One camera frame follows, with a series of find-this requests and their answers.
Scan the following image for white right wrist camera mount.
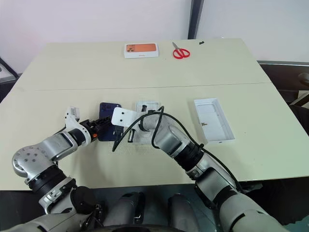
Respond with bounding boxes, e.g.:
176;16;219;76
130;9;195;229
111;106;139;128

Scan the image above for dark vertical pillar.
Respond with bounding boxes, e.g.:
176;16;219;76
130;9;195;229
187;0;205;40

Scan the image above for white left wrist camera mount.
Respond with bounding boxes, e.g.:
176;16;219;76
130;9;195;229
63;105;85;133

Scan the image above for grey cart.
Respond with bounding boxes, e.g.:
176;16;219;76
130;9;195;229
0;56;19;85

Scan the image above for dark grey rounded robot leg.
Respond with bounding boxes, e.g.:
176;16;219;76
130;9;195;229
103;192;146;228
167;193;207;229

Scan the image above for dark blue smartphone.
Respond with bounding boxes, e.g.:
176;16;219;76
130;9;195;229
97;101;123;142

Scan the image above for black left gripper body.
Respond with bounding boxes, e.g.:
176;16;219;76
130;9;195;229
80;119;103;142

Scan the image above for white box tray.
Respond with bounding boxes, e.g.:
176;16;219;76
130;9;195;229
193;97;236;145

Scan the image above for red handled scissors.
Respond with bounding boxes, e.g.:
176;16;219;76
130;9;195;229
171;42;191;59

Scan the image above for white box with orange phone print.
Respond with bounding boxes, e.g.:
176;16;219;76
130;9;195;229
124;43;160;59

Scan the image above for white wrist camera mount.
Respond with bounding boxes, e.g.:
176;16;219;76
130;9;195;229
63;105;85;133
111;106;139;128

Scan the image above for white phone box base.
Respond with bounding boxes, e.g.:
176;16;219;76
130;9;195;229
132;99;162;145

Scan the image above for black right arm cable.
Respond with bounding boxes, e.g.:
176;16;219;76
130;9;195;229
111;105;243;192

